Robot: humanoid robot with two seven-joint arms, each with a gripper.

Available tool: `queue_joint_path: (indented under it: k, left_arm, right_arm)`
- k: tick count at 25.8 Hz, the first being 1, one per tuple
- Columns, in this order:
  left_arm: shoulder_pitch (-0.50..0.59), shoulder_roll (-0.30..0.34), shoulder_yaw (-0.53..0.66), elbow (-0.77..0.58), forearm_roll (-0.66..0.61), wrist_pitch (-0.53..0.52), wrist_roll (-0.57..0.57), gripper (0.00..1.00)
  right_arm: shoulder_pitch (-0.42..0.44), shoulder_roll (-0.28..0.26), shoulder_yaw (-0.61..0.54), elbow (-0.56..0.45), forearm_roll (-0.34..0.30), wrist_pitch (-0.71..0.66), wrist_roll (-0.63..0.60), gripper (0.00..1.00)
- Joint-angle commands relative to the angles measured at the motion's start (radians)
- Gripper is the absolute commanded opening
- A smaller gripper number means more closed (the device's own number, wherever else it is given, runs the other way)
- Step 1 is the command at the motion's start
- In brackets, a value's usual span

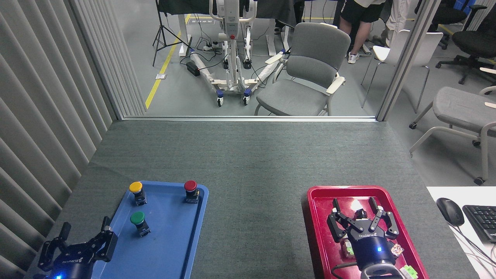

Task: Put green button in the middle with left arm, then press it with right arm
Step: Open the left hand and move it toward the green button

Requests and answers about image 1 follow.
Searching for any grey chair on castors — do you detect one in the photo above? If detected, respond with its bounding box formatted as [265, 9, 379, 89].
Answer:
[408, 66, 496, 186]

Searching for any yellow push button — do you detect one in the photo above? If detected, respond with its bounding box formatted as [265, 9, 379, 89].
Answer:
[129, 181, 148, 206]

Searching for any silver post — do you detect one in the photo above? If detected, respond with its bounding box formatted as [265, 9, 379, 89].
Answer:
[376, 0, 442, 122]

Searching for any white desk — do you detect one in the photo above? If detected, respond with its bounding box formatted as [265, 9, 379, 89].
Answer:
[426, 186, 496, 279]

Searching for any black keyboard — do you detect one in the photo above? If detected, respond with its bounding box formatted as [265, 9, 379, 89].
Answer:
[462, 205, 496, 244]

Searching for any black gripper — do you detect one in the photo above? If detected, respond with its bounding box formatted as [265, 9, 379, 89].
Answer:
[327, 196, 400, 271]
[38, 216, 119, 279]

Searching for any grey armchair with pale armrests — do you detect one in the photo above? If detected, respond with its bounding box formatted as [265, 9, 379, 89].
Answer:
[254, 22, 351, 116]

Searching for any green push button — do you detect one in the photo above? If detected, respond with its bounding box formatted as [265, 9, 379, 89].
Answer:
[130, 211, 151, 237]

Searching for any black office chair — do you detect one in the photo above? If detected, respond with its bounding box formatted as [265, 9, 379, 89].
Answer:
[414, 0, 471, 50]
[436, 4, 496, 85]

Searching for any green and white switch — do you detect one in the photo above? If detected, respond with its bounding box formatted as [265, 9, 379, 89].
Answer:
[399, 265, 419, 279]

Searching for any red push button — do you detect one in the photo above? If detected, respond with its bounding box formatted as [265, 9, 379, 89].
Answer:
[184, 180, 200, 204]

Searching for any black tripod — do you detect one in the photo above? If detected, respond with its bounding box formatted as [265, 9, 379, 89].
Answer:
[152, 0, 193, 67]

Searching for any red plastic tray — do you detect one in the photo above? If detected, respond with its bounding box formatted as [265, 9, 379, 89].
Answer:
[301, 185, 429, 279]

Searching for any person in pale trousers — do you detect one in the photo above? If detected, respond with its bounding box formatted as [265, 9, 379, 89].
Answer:
[372, 0, 412, 48]

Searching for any person in dark shorts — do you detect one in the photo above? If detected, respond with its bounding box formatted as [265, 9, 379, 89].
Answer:
[338, 0, 387, 64]

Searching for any black computer mouse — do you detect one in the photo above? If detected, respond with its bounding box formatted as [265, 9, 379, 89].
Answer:
[436, 198, 465, 227]

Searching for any grey ribbed partition panel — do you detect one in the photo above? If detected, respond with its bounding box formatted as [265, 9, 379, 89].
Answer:
[0, 0, 147, 279]

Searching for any silver table edge rail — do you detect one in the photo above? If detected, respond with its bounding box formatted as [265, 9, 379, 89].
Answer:
[119, 115, 379, 123]

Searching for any mouse cable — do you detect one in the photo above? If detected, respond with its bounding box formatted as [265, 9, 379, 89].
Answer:
[449, 225, 496, 274]

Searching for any blue plastic tray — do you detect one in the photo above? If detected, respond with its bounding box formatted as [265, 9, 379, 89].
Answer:
[88, 181, 209, 279]

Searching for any white stand on wheels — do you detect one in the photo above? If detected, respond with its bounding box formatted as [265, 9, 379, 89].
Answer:
[189, 0, 288, 107]

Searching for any white chair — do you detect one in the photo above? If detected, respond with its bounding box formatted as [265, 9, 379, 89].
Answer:
[361, 29, 444, 114]

